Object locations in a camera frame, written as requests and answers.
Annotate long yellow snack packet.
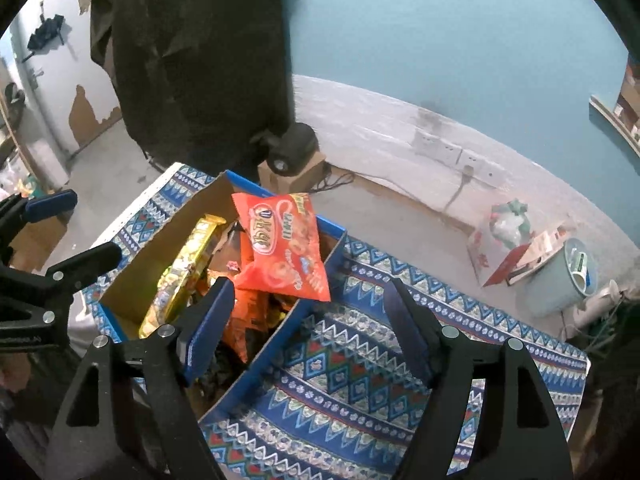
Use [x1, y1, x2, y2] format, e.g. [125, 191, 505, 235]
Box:
[139, 215, 227, 339]

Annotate black snack packet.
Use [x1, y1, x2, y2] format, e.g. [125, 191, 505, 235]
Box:
[197, 347, 251, 401]

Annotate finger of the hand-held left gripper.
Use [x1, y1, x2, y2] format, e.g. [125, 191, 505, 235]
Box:
[0, 241, 124, 307]
[0, 189, 79, 261]

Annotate small brown cardboard box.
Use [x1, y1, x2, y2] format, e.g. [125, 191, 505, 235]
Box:
[257, 152, 329, 196]

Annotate white peeling door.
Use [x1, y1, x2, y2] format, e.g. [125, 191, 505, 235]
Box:
[10, 0, 126, 186]

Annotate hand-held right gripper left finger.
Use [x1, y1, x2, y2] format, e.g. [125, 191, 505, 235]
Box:
[45, 276, 236, 480]

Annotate dark hanging coat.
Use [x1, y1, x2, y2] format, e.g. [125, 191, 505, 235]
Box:
[90, 0, 296, 173]

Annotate white electric kettle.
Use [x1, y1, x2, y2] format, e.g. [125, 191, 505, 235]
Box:
[572, 280, 624, 327]

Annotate black cylindrical device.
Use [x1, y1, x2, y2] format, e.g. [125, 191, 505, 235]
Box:
[252, 122, 319, 176]

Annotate red ring snack packet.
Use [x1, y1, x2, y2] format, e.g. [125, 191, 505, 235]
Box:
[231, 192, 332, 303]

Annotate crumpled plastic bags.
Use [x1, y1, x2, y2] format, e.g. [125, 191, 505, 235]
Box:
[489, 199, 531, 251]

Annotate wooden wall shelf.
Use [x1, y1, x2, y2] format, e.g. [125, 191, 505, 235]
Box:
[589, 94, 640, 157]

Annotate light blue waste bin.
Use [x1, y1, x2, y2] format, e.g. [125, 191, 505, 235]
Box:
[525, 237, 599, 318]

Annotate blue patterned blanket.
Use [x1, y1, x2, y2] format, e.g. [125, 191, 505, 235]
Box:
[82, 162, 591, 480]

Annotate blue cardboard box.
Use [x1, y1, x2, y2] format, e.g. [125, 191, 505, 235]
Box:
[97, 170, 348, 426]

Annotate large orange chip bag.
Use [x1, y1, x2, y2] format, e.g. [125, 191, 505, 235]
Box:
[220, 280, 282, 366]

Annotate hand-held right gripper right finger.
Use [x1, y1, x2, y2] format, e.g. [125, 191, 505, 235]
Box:
[384, 276, 573, 480]

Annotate grey plug with cable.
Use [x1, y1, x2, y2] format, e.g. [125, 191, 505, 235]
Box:
[442, 166, 476, 213]

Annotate red and white paper bag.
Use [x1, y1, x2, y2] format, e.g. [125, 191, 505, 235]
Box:
[467, 230, 533, 287]

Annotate black floor cables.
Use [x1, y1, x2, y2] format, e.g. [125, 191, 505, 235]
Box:
[310, 170, 357, 196]

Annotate black item on door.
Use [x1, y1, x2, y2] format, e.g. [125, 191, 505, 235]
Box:
[27, 12, 66, 54]

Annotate flat white packaging boxes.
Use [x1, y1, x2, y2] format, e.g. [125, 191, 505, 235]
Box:
[507, 222, 577, 282]

